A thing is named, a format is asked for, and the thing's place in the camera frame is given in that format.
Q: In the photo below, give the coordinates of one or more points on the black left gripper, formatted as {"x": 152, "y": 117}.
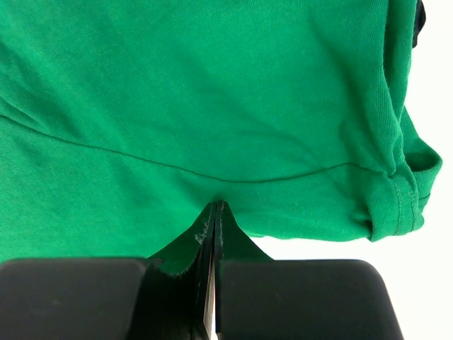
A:
{"x": 419, "y": 21}

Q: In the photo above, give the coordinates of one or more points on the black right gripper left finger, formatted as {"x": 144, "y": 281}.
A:
{"x": 177, "y": 298}

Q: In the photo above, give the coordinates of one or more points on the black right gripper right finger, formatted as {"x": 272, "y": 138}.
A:
{"x": 231, "y": 243}

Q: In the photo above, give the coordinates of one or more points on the green t-shirt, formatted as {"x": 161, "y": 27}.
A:
{"x": 121, "y": 120}

